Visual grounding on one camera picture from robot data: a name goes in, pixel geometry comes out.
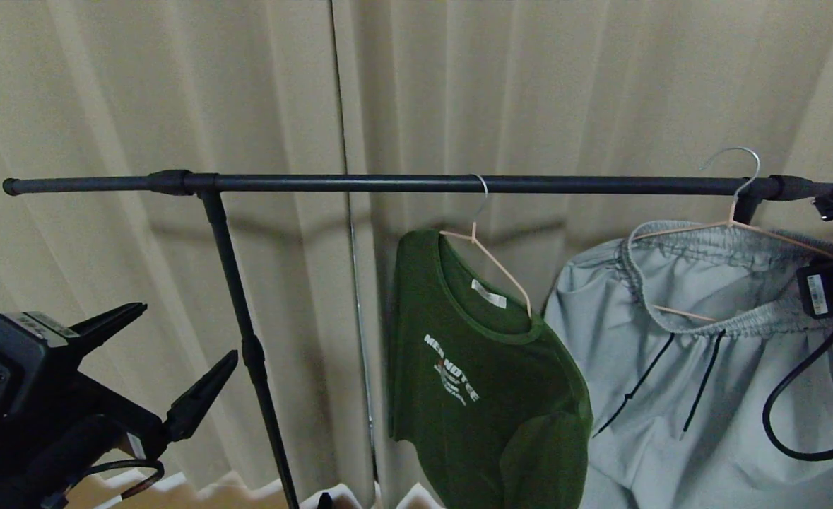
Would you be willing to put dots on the pale grey garment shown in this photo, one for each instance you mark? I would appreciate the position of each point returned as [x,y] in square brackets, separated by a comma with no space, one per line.
[706,438]

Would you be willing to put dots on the pink clothes hanger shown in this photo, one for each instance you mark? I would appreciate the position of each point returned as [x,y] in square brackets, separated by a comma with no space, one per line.
[730,212]
[473,230]

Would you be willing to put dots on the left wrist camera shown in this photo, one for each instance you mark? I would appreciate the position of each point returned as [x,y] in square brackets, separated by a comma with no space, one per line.
[6,367]

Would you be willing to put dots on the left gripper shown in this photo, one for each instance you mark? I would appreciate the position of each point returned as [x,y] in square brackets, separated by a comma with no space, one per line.
[56,452]

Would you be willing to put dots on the black clothes rack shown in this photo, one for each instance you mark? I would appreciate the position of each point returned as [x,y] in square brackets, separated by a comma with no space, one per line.
[317,184]

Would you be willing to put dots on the beige curtain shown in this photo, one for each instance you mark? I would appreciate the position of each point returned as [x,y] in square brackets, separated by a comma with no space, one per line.
[140,85]

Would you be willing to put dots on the green printed shirt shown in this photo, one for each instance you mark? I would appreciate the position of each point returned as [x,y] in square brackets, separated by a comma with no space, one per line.
[487,424]

